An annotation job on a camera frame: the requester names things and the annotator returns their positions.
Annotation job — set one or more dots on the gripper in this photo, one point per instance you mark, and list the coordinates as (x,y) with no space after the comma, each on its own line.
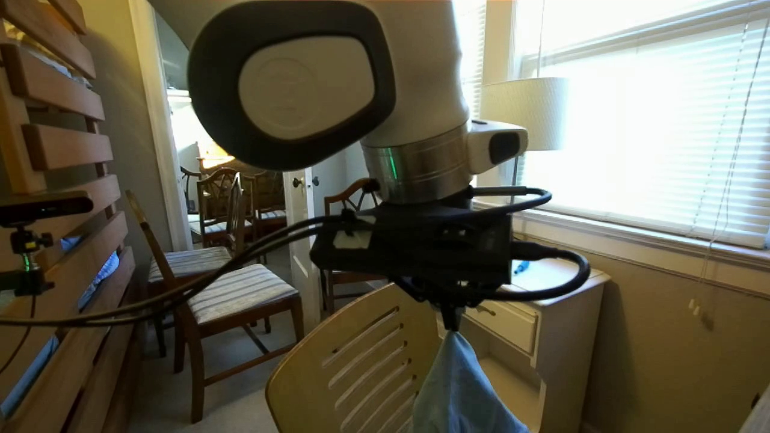
(448,293)

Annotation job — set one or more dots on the blue cloth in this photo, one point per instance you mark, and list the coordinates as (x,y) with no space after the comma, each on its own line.
(457,391)

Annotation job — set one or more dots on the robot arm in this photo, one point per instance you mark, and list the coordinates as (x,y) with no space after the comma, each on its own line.
(415,78)

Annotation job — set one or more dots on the light wooden slotted chair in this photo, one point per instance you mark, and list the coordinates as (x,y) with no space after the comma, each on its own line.
(355,373)

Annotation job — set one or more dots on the wooden dining chair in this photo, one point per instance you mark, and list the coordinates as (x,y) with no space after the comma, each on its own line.
(344,198)

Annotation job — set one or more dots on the nightstand drawer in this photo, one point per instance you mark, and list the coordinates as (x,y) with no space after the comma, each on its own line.
(511,328)

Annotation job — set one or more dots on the blue pen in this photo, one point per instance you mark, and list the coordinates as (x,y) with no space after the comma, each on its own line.
(521,267)

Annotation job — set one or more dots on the white nightstand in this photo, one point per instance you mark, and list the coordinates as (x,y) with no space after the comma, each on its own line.
(571,337)

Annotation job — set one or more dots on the white door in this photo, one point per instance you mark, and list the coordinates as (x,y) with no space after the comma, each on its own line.
(301,252)

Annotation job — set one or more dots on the door knob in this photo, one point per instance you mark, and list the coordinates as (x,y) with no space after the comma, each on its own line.
(297,182)

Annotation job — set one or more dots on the white table lamp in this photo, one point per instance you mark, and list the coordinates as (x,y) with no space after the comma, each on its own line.
(526,111)

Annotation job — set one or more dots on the group of wooden dining chairs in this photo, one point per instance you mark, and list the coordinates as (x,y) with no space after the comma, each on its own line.
(240,294)

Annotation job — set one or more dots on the window with white blinds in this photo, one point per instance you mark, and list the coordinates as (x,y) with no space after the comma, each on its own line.
(649,120)
(470,54)

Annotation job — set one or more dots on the wooden slatted bed frame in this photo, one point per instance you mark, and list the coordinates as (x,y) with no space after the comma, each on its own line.
(66,150)

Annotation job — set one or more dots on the camera on mount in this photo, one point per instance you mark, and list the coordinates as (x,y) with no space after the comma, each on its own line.
(42,207)

